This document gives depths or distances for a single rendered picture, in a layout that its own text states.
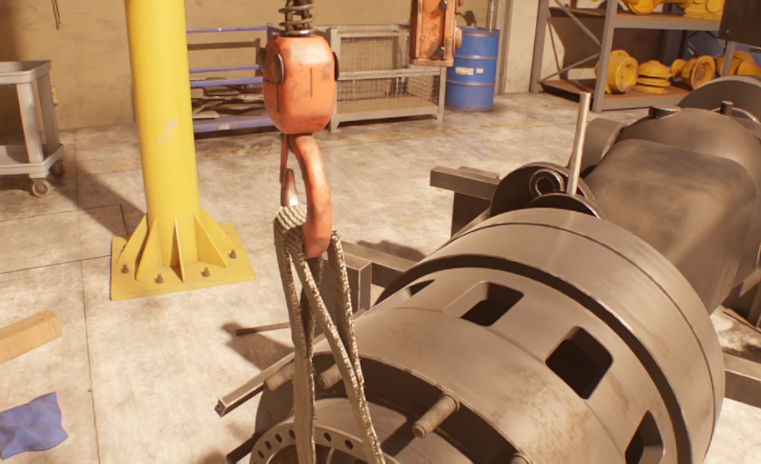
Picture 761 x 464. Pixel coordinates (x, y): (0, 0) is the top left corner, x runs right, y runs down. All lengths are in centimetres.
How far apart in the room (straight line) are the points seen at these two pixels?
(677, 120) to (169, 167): 222
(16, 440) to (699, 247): 212
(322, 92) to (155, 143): 264
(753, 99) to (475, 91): 439
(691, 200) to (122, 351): 218
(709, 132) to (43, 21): 566
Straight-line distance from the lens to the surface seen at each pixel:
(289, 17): 42
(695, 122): 187
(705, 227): 141
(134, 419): 235
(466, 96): 692
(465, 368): 64
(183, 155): 307
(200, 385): 244
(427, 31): 67
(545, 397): 66
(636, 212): 140
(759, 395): 170
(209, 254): 322
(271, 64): 42
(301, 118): 41
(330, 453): 84
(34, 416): 243
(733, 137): 186
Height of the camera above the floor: 148
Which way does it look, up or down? 24 degrees down
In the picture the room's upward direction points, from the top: 2 degrees clockwise
